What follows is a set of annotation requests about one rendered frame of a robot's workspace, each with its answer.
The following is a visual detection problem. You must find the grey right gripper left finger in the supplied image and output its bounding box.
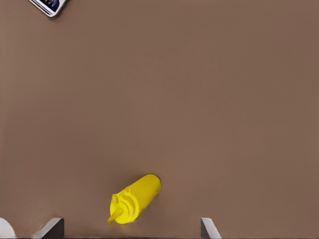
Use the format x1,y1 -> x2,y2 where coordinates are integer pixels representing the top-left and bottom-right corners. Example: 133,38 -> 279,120
33,217 -> 65,239

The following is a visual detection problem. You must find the white cup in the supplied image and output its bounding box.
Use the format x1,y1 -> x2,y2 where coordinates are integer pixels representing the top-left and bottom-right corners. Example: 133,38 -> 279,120
0,217 -> 16,239

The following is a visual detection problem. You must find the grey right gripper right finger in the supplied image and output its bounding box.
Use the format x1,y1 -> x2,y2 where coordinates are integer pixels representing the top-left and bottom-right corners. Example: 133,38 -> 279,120
200,217 -> 222,239

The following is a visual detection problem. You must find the yellow sauce bottle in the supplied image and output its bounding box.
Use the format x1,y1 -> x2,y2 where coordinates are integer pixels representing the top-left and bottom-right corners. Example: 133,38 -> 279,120
107,173 -> 162,225

